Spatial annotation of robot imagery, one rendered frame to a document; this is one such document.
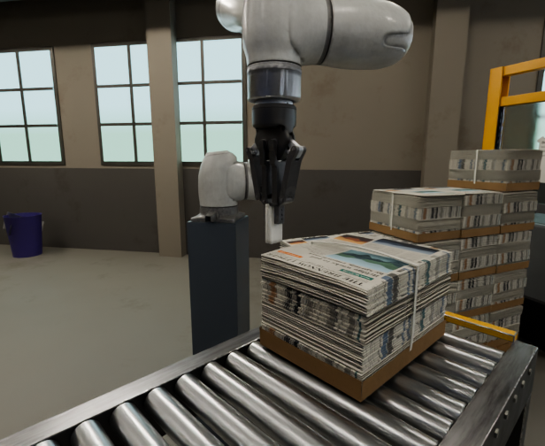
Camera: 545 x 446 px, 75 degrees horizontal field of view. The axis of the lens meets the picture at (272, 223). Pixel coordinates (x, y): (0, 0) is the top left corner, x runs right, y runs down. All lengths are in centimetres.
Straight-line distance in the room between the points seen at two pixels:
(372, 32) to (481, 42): 394
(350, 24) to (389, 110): 365
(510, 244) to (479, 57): 256
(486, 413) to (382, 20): 70
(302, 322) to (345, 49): 52
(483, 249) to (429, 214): 45
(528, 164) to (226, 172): 169
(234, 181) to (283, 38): 87
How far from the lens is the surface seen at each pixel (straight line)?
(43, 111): 569
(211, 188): 140
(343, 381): 76
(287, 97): 59
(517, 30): 470
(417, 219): 187
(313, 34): 62
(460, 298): 221
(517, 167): 236
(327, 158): 421
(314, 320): 76
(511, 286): 252
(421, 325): 91
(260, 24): 61
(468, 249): 215
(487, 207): 220
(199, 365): 86
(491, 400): 86
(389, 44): 68
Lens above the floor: 125
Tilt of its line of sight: 11 degrees down
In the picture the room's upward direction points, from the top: straight up
